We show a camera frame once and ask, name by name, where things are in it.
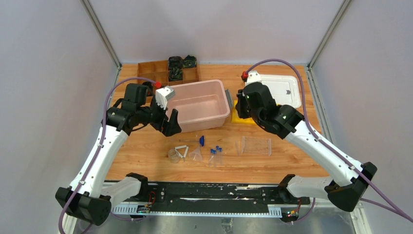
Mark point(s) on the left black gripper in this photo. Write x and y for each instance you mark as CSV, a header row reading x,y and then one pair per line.
x,y
161,117

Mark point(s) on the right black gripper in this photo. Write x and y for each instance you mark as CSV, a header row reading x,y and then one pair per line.
x,y
241,99

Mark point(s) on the yellow test tube rack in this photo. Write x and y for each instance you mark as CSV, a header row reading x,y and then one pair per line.
x,y
236,119

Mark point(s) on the pink plastic bin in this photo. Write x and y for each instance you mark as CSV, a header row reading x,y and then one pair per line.
x,y
200,105

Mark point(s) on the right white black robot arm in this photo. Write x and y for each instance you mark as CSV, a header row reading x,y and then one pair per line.
x,y
347,178

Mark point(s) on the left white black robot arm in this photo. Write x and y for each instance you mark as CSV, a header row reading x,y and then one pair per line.
x,y
86,198

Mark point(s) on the white plastic lid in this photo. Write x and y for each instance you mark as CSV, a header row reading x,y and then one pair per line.
x,y
284,89

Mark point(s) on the white clay triangle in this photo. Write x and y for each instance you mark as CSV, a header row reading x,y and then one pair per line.
x,y
182,151

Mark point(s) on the small glass beaker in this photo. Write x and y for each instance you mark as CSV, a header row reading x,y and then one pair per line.
x,y
173,156

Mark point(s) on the clear well plate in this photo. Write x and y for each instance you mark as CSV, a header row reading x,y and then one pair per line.
x,y
256,145

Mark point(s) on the blue capped glass rod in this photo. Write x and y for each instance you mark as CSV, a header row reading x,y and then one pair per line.
x,y
200,141

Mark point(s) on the brown compartment tray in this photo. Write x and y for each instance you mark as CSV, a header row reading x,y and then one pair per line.
x,y
158,71

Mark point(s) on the clear plastic funnel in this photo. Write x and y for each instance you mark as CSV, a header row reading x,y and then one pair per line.
x,y
196,155

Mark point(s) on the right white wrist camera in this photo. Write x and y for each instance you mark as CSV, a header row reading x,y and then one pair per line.
x,y
251,77

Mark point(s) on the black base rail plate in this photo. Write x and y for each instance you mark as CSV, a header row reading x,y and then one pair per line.
x,y
212,199

